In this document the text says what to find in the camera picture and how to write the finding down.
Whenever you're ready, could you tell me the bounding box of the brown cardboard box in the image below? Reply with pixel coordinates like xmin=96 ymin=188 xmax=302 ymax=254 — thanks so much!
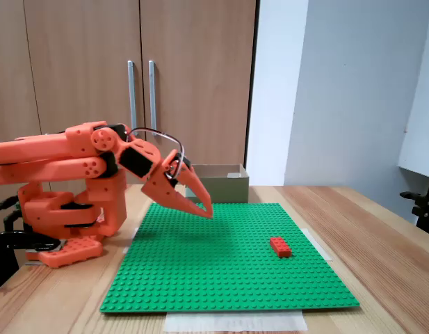
xmin=184 ymin=164 xmax=250 ymax=205

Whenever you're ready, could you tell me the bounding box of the green lego baseplate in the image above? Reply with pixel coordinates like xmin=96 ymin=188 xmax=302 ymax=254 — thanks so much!
xmin=99 ymin=202 xmax=361 ymax=315

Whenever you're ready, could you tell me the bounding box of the red lego block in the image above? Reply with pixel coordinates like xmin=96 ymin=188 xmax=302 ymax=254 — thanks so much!
xmin=268 ymin=236 xmax=293 ymax=259

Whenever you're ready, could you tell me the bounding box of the masking tape strip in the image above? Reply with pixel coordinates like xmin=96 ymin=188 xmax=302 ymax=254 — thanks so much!
xmin=305 ymin=228 xmax=334 ymax=262
xmin=164 ymin=310 xmax=309 ymax=333
xmin=122 ymin=226 xmax=141 ymax=255

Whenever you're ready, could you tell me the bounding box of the wooden cabinet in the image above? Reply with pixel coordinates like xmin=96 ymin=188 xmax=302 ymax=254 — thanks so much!
xmin=0 ymin=0 xmax=260 ymax=185

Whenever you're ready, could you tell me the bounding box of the black table clamp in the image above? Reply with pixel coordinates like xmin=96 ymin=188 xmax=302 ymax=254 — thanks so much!
xmin=0 ymin=229 xmax=65 ymax=254

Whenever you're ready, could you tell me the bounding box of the white panel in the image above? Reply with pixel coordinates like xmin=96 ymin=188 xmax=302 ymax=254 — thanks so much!
xmin=397 ymin=0 xmax=429 ymax=179

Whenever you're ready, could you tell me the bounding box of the black stand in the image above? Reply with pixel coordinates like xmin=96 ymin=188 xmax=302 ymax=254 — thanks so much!
xmin=400 ymin=120 xmax=429 ymax=237

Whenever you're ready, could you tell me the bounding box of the gripper servo cable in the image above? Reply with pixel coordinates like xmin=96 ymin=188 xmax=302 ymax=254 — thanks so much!
xmin=125 ymin=127 xmax=186 ymax=175

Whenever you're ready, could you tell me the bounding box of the silver cabinet handle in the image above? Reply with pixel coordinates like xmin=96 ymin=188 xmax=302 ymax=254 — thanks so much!
xmin=127 ymin=60 xmax=139 ymax=137
xmin=148 ymin=60 xmax=159 ymax=137

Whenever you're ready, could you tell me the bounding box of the black power cable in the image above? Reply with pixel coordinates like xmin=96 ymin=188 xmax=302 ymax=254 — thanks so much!
xmin=0 ymin=196 xmax=26 ymax=232

